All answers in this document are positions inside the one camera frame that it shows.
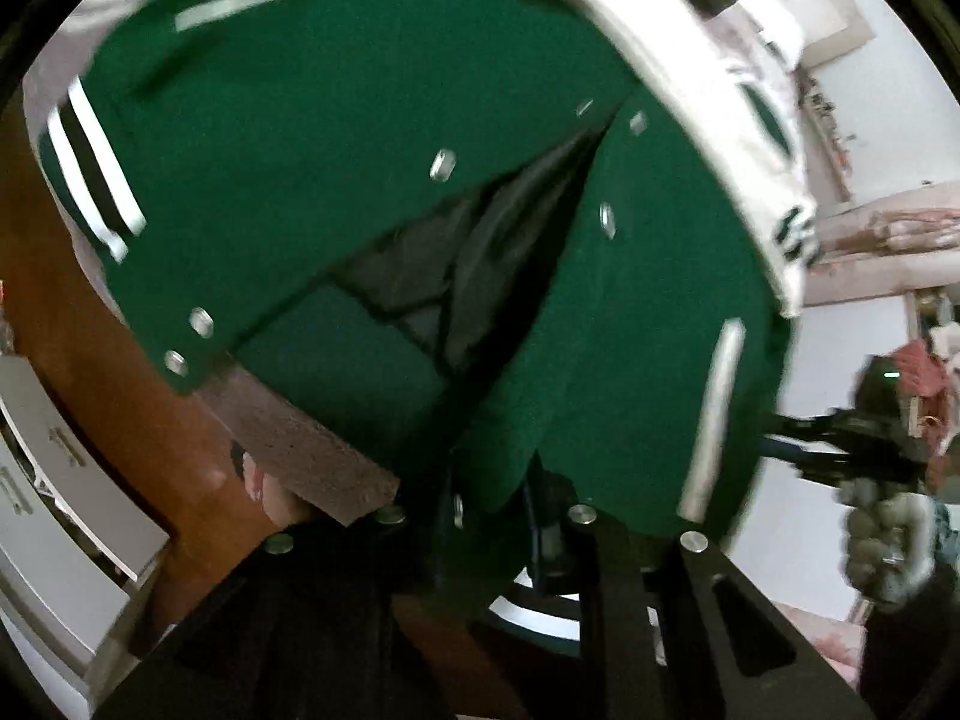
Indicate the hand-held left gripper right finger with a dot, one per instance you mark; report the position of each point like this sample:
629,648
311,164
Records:
626,615

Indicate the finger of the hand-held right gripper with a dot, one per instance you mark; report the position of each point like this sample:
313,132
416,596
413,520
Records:
806,459
810,424

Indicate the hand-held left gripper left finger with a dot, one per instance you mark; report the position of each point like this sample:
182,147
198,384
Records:
315,615

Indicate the green varsity jacket white sleeves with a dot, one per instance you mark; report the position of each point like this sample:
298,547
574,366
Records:
360,165

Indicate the person's right hand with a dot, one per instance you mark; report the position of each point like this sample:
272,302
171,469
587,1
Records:
889,547

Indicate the pink cloth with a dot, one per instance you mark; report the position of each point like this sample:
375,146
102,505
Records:
924,375

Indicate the floral pink curtain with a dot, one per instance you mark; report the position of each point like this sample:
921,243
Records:
900,229

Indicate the white drawer cabinet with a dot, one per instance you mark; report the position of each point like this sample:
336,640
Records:
67,480

